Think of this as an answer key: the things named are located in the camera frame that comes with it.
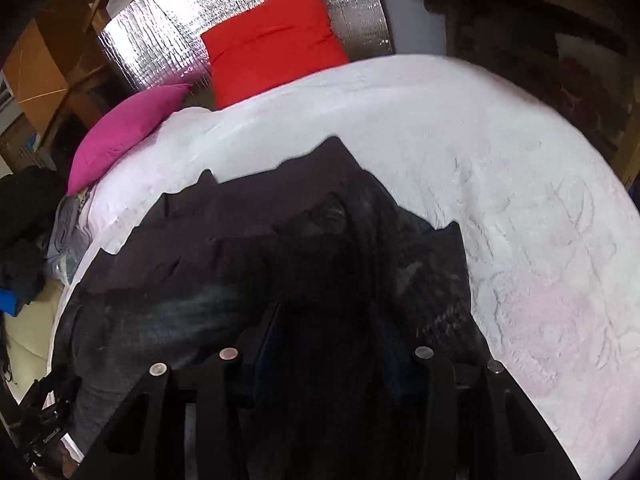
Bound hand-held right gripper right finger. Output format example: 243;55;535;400
372;310;583;480

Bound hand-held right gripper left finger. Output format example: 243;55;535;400
75;302;283;480

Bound dark puffer jacket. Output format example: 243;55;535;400
50;135;493;480

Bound pile of black clothes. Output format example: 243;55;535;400
0;166;71;311

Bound blue jacket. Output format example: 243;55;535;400
0;287;23;316

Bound grey garment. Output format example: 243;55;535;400
45;195;93;281

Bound white bed blanket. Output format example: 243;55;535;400
60;54;640;480

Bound pink pillow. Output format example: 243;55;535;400
66;84;193;196

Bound red pillow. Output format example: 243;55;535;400
200;0;350;110

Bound silver foil panel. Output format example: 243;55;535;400
96;0;396;92

